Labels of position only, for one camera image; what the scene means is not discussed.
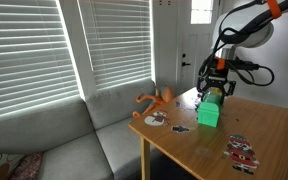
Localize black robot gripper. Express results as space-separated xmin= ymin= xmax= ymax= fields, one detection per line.
xmin=197 ymin=57 xmax=236 ymax=96

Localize green treasure chest box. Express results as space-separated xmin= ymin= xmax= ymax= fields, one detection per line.
xmin=197 ymin=92 xmax=221 ymax=128

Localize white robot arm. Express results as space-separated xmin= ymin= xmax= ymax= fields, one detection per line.
xmin=196 ymin=0 xmax=288 ymax=96

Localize orange octopus plush toy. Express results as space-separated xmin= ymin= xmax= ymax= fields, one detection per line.
xmin=132 ymin=85 xmax=175 ymax=118

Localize white entry door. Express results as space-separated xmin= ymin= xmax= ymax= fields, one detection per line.
xmin=177 ymin=0 xmax=221 ymax=93

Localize small black sticker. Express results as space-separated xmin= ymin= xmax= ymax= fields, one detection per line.
xmin=171 ymin=125 xmax=190 ymax=133

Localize grey sectional sofa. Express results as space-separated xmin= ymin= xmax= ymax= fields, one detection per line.
xmin=0 ymin=80 xmax=155 ymax=180

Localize white window blinds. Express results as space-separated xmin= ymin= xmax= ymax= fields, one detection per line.
xmin=0 ymin=0 xmax=151 ymax=117

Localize patterned throw pillow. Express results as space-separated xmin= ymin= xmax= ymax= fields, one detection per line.
xmin=0 ymin=153 xmax=42 ymax=180

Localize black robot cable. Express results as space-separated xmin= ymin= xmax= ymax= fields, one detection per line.
xmin=197 ymin=0 xmax=288 ymax=87

